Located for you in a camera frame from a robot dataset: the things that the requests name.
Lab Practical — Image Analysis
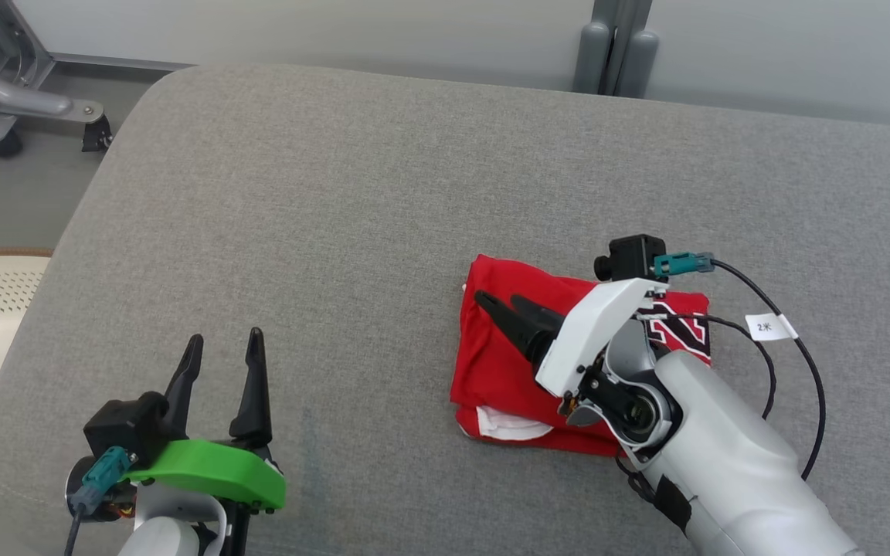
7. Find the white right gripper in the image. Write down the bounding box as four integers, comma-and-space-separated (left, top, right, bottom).
474, 278, 681, 464

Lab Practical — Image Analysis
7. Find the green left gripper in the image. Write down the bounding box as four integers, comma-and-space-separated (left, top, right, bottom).
128, 327, 287, 513

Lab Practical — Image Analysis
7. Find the red white striped jersey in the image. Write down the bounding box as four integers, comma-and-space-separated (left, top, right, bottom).
450, 254, 712, 458

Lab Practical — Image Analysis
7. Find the left teal plug cable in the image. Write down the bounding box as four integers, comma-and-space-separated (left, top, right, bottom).
65, 446, 131, 556

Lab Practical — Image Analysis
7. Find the teal plug cable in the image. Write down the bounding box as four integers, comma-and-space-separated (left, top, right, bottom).
654, 252, 827, 481
65, 446, 131, 556

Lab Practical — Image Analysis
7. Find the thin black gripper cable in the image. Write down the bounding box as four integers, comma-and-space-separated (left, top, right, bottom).
637, 311, 778, 422

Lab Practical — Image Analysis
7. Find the right teal plug cable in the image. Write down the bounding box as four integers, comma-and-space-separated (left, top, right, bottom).
654, 252, 827, 481

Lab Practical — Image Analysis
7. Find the white cable tag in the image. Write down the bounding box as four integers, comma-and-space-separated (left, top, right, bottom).
745, 312, 798, 342

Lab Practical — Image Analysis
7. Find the grey double metal post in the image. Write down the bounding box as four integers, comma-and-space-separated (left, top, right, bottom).
573, 0, 660, 99

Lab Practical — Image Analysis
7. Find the grey metal wheeled frame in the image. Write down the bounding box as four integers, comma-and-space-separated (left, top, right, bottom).
0, 0, 104, 147

